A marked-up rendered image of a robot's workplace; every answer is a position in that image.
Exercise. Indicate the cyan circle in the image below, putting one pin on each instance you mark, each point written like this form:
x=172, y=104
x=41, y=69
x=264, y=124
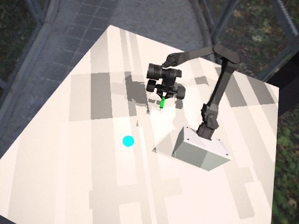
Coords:
x=128, y=141

